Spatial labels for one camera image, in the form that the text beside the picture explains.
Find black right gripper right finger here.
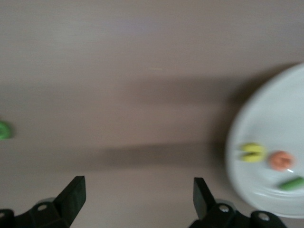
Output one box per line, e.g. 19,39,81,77
189,177,288,228

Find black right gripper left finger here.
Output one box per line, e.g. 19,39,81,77
0,176,86,228

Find yellow letter n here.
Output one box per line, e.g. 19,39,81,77
241,142,266,163

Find orange letter e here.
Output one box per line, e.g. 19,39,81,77
268,151,295,171

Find green letter l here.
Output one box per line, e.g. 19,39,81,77
278,177,304,191

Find green letter b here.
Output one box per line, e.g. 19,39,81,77
0,120,14,141

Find beige round plate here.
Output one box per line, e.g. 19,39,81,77
225,62,304,219

